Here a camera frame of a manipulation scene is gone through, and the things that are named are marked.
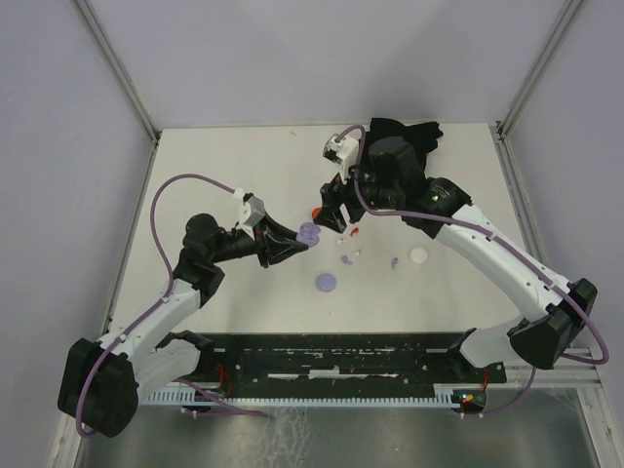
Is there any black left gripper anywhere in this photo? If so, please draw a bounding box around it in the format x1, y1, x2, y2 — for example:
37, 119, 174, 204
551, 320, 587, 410
210, 211, 308, 267

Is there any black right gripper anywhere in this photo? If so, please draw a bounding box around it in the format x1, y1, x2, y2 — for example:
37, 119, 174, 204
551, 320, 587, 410
313, 153, 403, 233

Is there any purple charging case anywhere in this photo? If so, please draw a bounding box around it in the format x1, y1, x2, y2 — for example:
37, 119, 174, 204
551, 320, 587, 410
296, 222, 321, 248
315, 273, 337, 293

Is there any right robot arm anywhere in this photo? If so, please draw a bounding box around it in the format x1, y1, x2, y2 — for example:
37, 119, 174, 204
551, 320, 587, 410
314, 136, 598, 381

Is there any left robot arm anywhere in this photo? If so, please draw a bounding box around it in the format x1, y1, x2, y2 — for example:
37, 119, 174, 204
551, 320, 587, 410
58, 214, 320, 438

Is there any white round charging case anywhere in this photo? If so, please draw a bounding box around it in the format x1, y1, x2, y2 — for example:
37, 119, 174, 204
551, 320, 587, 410
409, 248, 429, 265

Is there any black cloth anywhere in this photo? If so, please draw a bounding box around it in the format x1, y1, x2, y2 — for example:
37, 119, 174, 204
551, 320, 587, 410
361, 117, 444, 169

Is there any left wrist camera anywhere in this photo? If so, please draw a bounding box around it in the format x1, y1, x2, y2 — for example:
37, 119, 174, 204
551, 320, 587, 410
233, 187, 266, 240

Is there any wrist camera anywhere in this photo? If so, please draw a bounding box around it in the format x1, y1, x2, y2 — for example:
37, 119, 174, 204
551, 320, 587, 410
233, 187, 266, 240
323, 135, 360, 184

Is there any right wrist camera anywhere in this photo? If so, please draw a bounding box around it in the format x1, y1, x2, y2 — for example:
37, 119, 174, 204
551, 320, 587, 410
323, 135, 360, 184

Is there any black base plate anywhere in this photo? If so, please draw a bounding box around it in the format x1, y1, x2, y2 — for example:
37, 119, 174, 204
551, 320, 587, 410
186, 332, 507, 395

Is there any aluminium frame rail right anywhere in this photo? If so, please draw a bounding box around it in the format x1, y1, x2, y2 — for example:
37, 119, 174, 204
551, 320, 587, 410
497, 0, 586, 140

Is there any aluminium frame rail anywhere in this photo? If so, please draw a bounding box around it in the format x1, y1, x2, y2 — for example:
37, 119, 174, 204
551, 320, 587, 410
497, 0, 586, 140
70, 0, 160, 141

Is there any blue-white cable duct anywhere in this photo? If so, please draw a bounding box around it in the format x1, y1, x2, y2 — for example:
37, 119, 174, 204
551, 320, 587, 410
138, 382, 488, 407

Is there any aluminium frame rail left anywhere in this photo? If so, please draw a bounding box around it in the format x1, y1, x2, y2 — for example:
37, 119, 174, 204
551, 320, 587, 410
70, 0, 160, 141

